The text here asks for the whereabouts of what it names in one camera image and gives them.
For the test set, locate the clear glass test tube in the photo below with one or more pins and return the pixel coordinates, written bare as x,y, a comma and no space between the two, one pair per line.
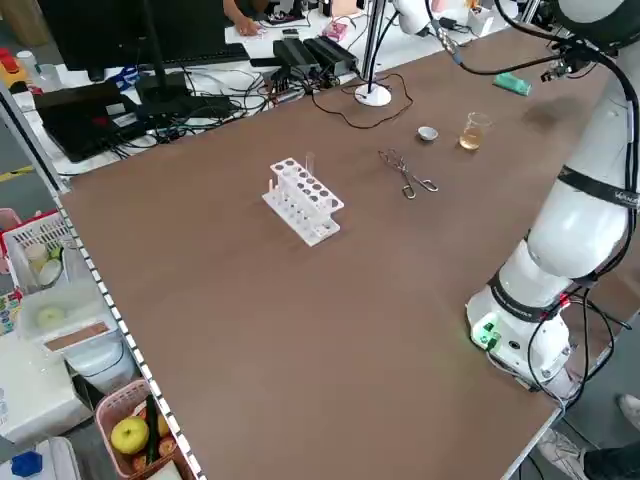
310,162

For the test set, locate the aluminium table edge rail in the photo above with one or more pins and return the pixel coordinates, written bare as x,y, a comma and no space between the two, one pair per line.
115,320

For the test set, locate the white foam box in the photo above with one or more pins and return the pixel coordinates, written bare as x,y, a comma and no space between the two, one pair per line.
35,395

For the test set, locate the white desk lamp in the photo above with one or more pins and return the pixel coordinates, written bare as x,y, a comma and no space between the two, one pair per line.
372,96

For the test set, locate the clear plastic storage box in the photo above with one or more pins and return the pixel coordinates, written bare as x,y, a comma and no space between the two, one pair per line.
80,310

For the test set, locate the aluminium frame post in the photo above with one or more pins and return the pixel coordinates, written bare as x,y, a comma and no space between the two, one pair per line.
372,40

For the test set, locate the black computer monitor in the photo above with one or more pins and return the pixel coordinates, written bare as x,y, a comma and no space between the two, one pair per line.
100,30

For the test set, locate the black laptop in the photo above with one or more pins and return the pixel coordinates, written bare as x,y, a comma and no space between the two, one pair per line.
85,120

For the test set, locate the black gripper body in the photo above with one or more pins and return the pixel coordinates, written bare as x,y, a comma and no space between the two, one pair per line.
577,55

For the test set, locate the metal crucible tongs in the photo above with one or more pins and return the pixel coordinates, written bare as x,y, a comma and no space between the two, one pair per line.
406,172

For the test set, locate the small white ceramic dish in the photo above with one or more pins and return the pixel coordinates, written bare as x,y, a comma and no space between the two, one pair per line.
428,134

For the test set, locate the pink plastic basket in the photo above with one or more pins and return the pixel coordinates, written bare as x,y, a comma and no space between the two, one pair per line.
107,415

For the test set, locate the pink printed box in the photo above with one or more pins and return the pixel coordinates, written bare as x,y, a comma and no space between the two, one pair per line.
335,31

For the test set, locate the white basket red rim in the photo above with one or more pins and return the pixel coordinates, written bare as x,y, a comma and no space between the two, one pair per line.
25,235

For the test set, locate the yellow green apple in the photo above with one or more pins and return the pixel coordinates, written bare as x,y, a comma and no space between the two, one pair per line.
129,435

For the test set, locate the green folded cloth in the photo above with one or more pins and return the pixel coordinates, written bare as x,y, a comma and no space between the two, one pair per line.
511,84

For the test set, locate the glass beaker yellow liquid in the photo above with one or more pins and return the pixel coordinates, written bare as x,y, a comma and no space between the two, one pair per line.
472,137

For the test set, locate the dark green cucumber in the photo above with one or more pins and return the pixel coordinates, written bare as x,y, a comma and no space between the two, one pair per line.
152,430

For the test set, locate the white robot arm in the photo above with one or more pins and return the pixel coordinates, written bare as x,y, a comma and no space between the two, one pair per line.
575,225

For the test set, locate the white test tube rack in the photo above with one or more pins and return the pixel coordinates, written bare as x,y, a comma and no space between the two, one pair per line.
320,230

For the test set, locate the black power supply unit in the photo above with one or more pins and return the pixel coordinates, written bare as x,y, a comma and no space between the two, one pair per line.
295,52
332,52

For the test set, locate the black keyboard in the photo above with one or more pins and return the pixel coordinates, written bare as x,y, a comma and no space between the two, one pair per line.
210,54

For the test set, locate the person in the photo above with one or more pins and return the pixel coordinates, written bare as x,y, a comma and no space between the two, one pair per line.
565,450
245,22

